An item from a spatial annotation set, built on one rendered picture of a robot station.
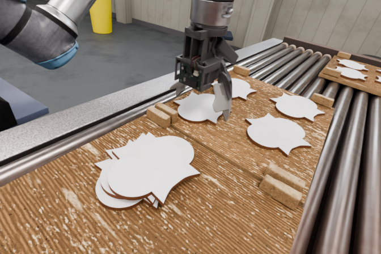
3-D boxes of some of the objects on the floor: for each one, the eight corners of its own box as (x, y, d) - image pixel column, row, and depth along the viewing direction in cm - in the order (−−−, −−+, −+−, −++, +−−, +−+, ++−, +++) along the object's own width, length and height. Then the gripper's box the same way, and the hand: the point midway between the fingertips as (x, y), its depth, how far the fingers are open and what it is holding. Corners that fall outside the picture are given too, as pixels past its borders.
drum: (118, 32, 440) (116, -5, 403) (101, 35, 406) (96, -4, 369) (104, 28, 455) (100, -8, 418) (86, 30, 422) (80, -8, 385)
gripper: (152, 16, 40) (153, 101, 52) (245, 43, 32) (220, 139, 43) (181, 12, 46) (176, 89, 58) (265, 34, 37) (239, 121, 49)
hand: (201, 106), depth 52 cm, fingers open, 14 cm apart
